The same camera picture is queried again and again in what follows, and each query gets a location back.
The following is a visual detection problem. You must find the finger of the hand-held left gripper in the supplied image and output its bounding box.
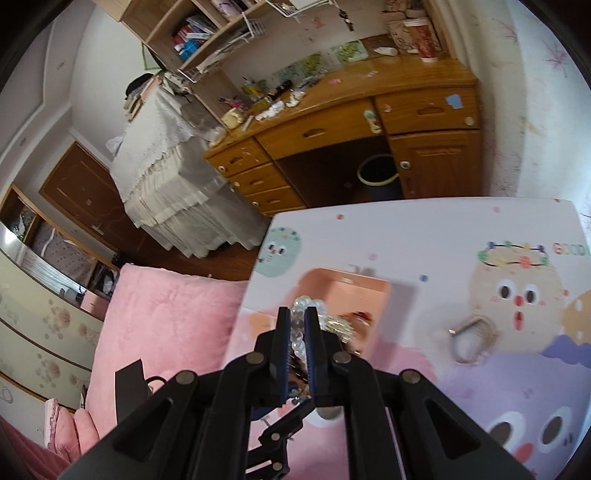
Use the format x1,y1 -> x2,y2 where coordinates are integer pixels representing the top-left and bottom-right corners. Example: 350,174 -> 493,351
245,401 -> 308,480

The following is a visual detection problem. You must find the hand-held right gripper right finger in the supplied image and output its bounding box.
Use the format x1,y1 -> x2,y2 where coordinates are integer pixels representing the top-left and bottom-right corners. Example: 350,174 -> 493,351
305,305 -> 539,480

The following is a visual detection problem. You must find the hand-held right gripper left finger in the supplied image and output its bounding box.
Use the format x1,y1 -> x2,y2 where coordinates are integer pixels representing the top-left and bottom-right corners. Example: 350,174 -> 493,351
55,305 -> 294,480

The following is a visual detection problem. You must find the large-bead pearl bracelet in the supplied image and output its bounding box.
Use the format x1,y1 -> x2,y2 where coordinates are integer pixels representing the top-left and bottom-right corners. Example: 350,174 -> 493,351
288,296 -> 329,365

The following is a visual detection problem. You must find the gold leaf bracelet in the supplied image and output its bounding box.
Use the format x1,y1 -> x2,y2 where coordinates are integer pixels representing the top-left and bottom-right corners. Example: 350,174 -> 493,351
323,315 -> 357,344

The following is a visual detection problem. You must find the pink plastic tray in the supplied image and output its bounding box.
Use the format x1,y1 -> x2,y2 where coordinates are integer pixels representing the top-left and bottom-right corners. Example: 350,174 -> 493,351
295,267 -> 393,358

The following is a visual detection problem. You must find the pink pillow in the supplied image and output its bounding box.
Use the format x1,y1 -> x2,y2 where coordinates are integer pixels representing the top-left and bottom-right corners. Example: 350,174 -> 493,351
44,398 -> 100,457

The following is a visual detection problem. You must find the pink fluffy blanket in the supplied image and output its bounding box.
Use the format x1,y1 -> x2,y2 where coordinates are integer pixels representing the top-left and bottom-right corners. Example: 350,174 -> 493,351
78,263 -> 250,453

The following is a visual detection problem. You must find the floral sliding-door cabinet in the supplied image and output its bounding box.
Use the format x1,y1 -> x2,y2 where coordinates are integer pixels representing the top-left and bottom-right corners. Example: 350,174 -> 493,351
0,222 -> 105,416

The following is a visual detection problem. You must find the cartoon printed table cover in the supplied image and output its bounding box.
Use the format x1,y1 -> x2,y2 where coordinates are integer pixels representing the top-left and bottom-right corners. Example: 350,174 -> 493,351
222,196 -> 591,480

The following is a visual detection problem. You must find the dark blue waste bin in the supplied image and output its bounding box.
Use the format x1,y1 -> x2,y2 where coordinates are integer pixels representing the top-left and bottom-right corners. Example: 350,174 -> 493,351
357,154 -> 402,202

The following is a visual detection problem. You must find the brown wooden door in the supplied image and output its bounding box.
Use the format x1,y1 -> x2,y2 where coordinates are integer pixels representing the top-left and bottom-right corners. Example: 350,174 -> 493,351
39,141 -> 139,264

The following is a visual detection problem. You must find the wooden desk with drawers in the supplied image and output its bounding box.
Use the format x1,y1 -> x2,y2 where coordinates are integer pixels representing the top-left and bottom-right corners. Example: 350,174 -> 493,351
203,51 -> 483,217

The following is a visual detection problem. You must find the white cloth covered furniture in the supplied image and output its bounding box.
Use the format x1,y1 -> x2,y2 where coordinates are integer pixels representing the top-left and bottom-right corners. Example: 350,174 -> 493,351
106,83 -> 271,259

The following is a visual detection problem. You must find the stack of books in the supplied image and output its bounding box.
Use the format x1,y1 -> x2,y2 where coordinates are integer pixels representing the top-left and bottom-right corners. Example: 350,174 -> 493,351
124,74 -> 162,121

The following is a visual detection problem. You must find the row of shelf books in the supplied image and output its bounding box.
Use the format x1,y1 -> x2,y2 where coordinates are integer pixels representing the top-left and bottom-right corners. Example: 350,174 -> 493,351
172,14 -> 218,61

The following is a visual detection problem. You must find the floral gift bag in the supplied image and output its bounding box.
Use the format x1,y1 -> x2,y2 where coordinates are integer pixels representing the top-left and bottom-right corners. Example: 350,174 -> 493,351
385,18 -> 416,54

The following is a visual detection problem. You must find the white floral curtain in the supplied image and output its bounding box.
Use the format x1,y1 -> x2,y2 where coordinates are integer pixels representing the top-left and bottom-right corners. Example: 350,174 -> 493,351
471,0 -> 591,217

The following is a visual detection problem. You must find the red paper cup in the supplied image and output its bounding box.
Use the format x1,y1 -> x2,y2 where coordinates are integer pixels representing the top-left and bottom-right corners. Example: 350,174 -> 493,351
405,17 -> 441,63

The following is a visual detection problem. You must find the wooden desk hutch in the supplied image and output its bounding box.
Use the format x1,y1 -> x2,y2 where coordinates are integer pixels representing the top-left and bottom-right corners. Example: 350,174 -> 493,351
117,0 -> 462,93

